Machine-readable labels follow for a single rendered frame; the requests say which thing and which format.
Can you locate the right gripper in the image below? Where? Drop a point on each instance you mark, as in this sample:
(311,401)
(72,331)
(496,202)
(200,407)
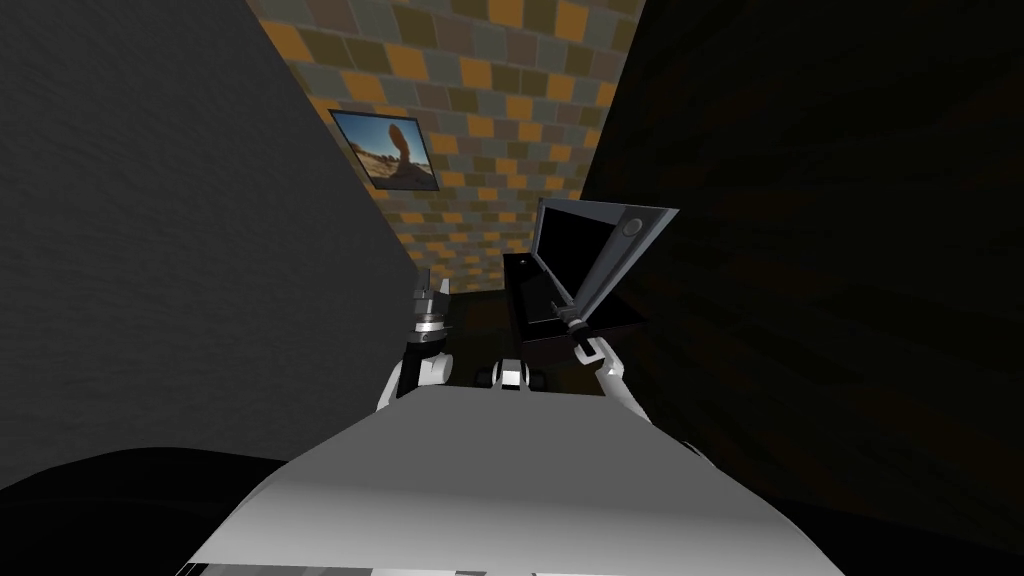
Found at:
(573,322)

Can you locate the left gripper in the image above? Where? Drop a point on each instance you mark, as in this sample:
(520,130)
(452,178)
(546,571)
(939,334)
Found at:
(430,304)

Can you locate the grey appliance door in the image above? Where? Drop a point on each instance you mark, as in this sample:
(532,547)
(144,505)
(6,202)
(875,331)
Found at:
(608,256)

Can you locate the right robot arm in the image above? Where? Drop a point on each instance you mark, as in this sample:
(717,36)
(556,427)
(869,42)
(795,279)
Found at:
(620,384)

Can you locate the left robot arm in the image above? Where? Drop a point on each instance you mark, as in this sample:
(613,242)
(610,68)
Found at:
(424,364)

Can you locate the black appliance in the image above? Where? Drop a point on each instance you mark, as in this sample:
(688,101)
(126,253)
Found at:
(532,308)

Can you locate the grey round knob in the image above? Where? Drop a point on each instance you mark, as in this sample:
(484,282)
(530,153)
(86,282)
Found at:
(632,227)

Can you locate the framed desert rock picture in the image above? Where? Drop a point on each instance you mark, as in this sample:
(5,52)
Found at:
(388,152)

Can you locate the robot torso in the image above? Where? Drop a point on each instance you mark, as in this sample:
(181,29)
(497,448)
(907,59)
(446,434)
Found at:
(512,480)

